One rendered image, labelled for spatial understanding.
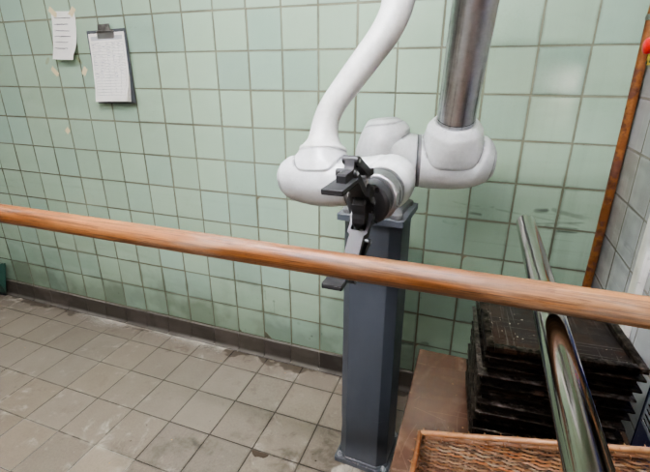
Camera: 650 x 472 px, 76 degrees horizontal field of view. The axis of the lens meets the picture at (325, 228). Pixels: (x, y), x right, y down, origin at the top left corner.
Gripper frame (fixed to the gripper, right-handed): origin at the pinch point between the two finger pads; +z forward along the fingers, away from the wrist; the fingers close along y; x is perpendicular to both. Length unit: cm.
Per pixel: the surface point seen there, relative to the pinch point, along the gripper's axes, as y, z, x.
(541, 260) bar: 1.2, -5.3, -26.0
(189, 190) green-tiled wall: 33, -110, 115
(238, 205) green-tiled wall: 38, -111, 88
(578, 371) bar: 1.2, 16.7, -26.9
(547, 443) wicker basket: 40, -16, -34
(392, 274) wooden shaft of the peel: -1.1, 9.5, -10.0
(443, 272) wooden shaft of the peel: -1.9, 8.7, -15.2
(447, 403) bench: 61, -43, -17
